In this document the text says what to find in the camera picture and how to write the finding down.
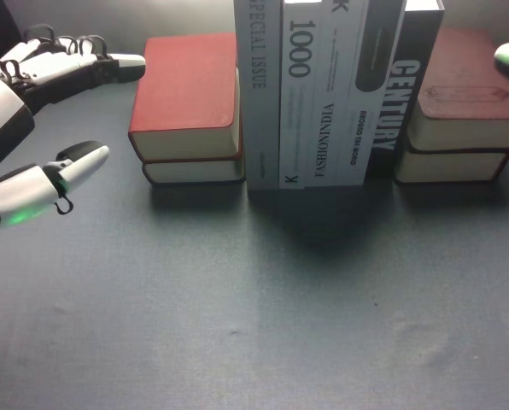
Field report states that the red hardcover book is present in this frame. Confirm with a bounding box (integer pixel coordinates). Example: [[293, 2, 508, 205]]
[[127, 32, 243, 162]]

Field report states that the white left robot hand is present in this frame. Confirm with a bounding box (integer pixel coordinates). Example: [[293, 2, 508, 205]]
[[0, 23, 147, 261]]

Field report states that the dark hardcover book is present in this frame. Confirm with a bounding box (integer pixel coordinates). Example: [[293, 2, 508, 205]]
[[393, 143, 509, 185], [141, 147, 246, 185]]

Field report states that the grey table cloth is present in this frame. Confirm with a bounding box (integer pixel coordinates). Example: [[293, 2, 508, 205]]
[[0, 25, 509, 410]]

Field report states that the red hardcover book embossed label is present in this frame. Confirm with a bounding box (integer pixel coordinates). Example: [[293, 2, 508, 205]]
[[406, 27, 509, 152]]

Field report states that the black century book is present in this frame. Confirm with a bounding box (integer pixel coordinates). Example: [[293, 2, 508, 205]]
[[370, 0, 447, 180]]

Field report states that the white 1000 book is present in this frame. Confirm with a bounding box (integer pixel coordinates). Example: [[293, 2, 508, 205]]
[[278, 0, 326, 190]]

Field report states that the white fashionindia book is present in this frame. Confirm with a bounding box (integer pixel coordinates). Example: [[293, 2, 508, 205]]
[[301, 0, 358, 189]]

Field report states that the grey special issue book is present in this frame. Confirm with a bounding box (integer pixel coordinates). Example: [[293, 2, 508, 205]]
[[233, 0, 282, 191]]

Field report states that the white book with black oval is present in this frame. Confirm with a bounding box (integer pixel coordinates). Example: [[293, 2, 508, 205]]
[[342, 0, 407, 188]]

